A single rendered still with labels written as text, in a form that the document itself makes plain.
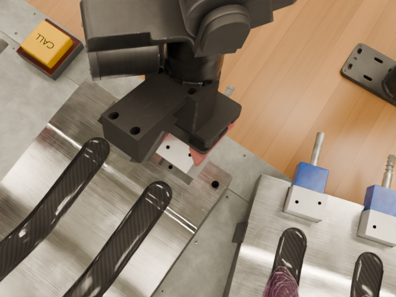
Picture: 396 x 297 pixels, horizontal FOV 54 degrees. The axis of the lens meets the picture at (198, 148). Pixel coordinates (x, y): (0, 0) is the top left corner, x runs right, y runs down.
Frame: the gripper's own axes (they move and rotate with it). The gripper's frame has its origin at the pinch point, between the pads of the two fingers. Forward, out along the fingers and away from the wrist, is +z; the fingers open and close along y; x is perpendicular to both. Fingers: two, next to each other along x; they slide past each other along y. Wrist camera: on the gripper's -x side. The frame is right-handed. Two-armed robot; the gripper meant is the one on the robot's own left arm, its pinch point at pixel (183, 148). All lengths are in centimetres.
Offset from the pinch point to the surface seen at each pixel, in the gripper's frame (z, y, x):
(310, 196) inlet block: 5.2, 16.2, 8.1
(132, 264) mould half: 10.5, 2.4, -12.8
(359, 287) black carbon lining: 11.6, 28.3, 4.4
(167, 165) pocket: 7.2, -2.6, 0.4
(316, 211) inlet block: 5.8, 18.0, 7.0
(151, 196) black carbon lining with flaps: 7.0, -1.0, -5.0
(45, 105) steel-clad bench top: 10.9, -27.4, -1.6
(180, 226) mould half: 7.8, 4.6, -5.6
